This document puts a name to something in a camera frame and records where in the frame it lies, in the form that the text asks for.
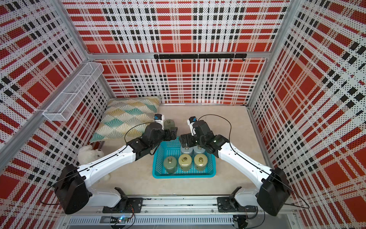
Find blue-grey tea canister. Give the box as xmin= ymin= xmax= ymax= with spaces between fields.
xmin=181 ymin=147 xmax=193 ymax=156
xmin=193 ymin=146 xmax=205 ymax=156

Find dark green tea canister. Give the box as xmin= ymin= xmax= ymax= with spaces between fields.
xmin=164 ymin=119 xmax=176 ymax=131
xmin=163 ymin=156 xmax=177 ymax=174

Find yellow-green tea canister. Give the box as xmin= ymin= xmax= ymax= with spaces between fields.
xmin=194 ymin=153 xmax=208 ymax=171
xmin=178 ymin=155 xmax=192 ymax=172

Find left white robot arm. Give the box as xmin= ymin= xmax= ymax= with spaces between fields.
xmin=54 ymin=122 xmax=178 ymax=215

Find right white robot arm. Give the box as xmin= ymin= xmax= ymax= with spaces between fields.
xmin=179 ymin=116 xmax=292 ymax=216

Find teal plastic basket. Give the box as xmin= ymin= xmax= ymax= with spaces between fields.
xmin=152 ymin=136 xmax=217 ymax=179

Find geometric fan pattern pillow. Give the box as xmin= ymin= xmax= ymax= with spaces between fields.
xmin=90 ymin=96 xmax=161 ymax=143

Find white plush bear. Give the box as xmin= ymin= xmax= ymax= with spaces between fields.
xmin=77 ymin=145 xmax=105 ymax=165

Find green circuit board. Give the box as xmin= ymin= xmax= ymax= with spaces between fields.
xmin=110 ymin=217 xmax=129 ymax=224

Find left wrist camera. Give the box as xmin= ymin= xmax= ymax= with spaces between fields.
xmin=154 ymin=114 xmax=165 ymax=129

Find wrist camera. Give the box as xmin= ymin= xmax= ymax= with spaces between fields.
xmin=154 ymin=114 xmax=165 ymax=129
xmin=187 ymin=116 xmax=197 ymax=135

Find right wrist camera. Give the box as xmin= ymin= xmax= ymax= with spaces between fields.
xmin=187 ymin=116 xmax=197 ymax=135

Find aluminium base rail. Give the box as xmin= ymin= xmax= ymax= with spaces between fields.
xmin=56 ymin=195 xmax=302 ymax=229

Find black hook rail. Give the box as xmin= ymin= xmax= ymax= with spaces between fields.
xmin=154 ymin=53 xmax=247 ymax=61

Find white wire mesh shelf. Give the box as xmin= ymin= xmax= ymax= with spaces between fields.
xmin=43 ymin=62 xmax=104 ymax=121

